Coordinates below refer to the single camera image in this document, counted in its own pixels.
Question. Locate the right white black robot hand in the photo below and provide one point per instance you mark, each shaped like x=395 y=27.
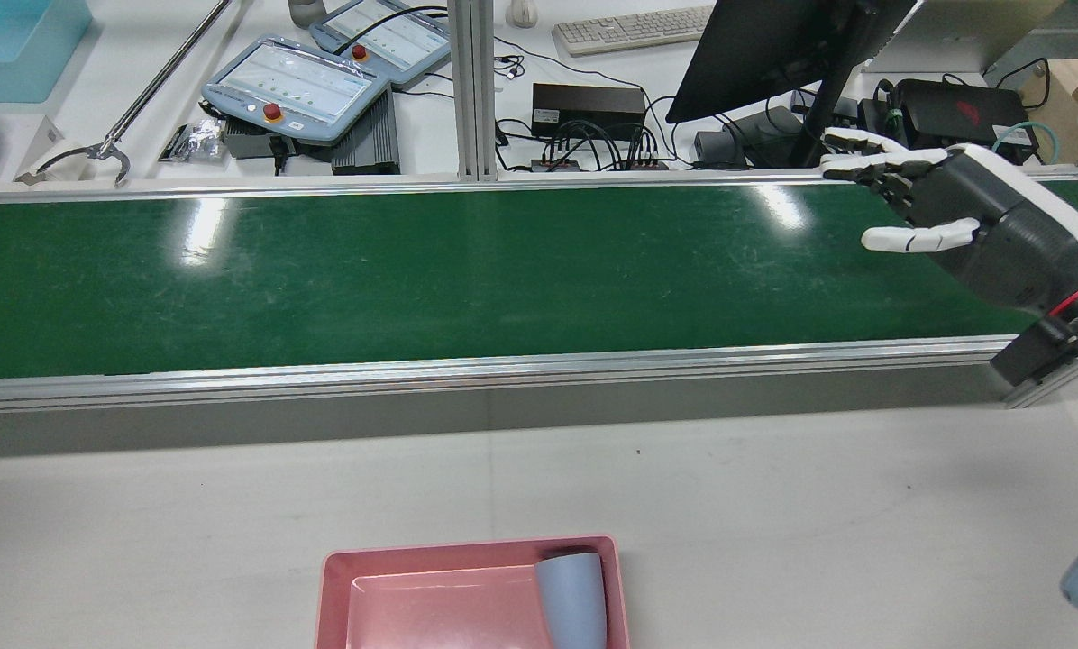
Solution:
x=1008 y=225

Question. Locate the blue plastic cup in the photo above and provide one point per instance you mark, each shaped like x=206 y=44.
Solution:
x=575 y=604

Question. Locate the black rectangular box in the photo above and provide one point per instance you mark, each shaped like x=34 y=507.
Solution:
x=589 y=108

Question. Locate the black finned controller box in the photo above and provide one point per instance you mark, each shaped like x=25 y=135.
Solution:
x=368 y=140

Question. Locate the pink plastic box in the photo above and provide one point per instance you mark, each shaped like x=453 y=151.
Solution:
x=431 y=604

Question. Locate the grey cup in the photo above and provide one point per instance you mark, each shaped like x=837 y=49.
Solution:
x=306 y=11

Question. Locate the grey small box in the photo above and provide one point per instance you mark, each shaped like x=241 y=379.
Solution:
x=251 y=140

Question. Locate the black power adapter red logo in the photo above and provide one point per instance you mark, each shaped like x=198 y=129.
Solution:
x=963 y=113

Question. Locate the white flat device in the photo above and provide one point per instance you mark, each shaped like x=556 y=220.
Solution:
x=963 y=31

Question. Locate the black computer monitor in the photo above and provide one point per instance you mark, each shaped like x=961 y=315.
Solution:
x=764 y=54

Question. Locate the beige computer keyboard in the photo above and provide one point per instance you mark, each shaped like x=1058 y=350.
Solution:
x=634 y=29

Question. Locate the white computer mouse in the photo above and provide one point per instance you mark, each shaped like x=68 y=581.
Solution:
x=523 y=11

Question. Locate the green conveyor belt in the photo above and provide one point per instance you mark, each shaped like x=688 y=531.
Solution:
x=413 y=270

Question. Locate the small teach pendant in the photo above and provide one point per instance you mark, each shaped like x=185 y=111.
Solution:
x=395 y=36

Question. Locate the large teach pendant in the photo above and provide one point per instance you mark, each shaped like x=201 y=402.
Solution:
x=296 y=86

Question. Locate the plastic bag of parts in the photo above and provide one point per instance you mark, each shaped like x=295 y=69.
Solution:
x=192 y=140

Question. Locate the metal reach grabber tool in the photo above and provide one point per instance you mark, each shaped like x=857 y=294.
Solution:
x=156 y=81

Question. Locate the small white carton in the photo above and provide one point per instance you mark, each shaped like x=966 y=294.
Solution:
x=43 y=135

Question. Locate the light blue bin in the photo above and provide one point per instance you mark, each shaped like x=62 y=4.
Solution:
x=16 y=45

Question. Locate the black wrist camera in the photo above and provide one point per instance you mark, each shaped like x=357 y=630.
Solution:
x=1030 y=351

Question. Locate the aluminium vertical post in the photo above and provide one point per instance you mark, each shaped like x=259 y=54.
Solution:
x=472 y=90

